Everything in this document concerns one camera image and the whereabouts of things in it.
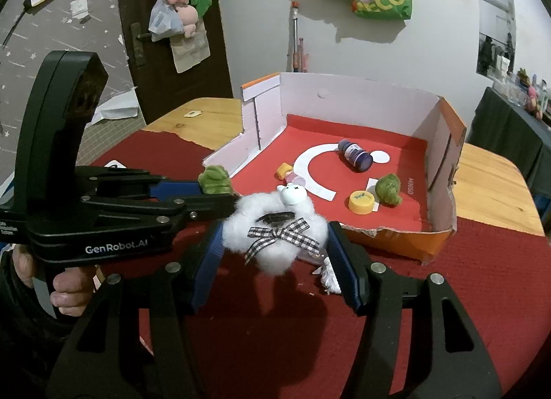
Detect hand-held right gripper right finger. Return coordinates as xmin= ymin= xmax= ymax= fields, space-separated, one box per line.
xmin=327 ymin=221 xmax=504 ymax=399

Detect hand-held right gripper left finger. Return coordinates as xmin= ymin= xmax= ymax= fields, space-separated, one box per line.
xmin=45 ymin=226 xmax=225 ymax=399

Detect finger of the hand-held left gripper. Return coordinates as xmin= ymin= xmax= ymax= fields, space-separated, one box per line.
xmin=75 ymin=167 xmax=204 ymax=201
xmin=80 ymin=193 xmax=242 ymax=228

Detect large green plush ball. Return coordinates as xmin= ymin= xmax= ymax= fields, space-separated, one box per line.
xmin=197 ymin=165 xmax=235 ymax=195

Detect small rectangular clear container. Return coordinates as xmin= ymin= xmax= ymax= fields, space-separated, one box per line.
xmin=296 ymin=248 xmax=328 ymax=265

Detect white plush with plaid bow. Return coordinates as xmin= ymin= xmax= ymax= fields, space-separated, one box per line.
xmin=221 ymin=181 xmax=330 ymax=277

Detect orange cardboard box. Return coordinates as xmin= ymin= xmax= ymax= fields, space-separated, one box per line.
xmin=202 ymin=72 xmax=468 ymax=265

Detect small yellow case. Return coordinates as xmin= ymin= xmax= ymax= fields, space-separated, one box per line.
xmin=348 ymin=190 xmax=376 ymax=214

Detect pink figurine with yellow cap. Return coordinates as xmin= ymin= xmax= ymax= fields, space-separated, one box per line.
xmin=275 ymin=161 xmax=308 ymax=188

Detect small green plush ball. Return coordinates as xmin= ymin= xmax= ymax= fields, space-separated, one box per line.
xmin=374 ymin=173 xmax=405 ymax=208

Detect dark blue bottle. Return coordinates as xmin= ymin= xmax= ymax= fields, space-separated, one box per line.
xmin=337 ymin=138 xmax=373 ymax=174

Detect person's left forearm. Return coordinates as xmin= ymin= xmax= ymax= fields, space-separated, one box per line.
xmin=0 ymin=261 xmax=59 ymax=387

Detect person's left hand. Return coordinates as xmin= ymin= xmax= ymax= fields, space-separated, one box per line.
xmin=11 ymin=248 xmax=97 ymax=318

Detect white plastic bag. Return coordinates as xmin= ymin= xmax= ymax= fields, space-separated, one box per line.
xmin=92 ymin=87 xmax=141 ymax=122

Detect red table cloth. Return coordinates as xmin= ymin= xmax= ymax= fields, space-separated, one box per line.
xmin=75 ymin=130 xmax=551 ymax=399

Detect brown door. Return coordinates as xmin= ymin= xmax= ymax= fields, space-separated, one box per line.
xmin=115 ymin=0 xmax=235 ymax=124

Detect beige hanging card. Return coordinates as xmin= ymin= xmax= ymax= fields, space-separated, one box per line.
xmin=170 ymin=29 xmax=211 ymax=73

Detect clear plastic bag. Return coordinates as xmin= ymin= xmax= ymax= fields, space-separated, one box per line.
xmin=148 ymin=0 xmax=186 ymax=42

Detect orange and pink sticks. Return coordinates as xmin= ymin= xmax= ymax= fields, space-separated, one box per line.
xmin=293 ymin=38 xmax=311 ymax=73

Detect green plush toy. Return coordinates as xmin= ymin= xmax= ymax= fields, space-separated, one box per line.
xmin=189 ymin=0 xmax=213 ymax=19

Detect metal pole with orange tip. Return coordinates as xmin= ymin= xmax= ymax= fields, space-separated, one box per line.
xmin=288 ymin=1 xmax=302 ymax=73

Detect table with grey cloth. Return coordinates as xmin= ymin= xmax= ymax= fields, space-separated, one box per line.
xmin=467 ymin=87 xmax=551 ymax=185

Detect clutter of bottles and figures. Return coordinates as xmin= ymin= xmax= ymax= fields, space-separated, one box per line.
xmin=491 ymin=67 xmax=551 ymax=124

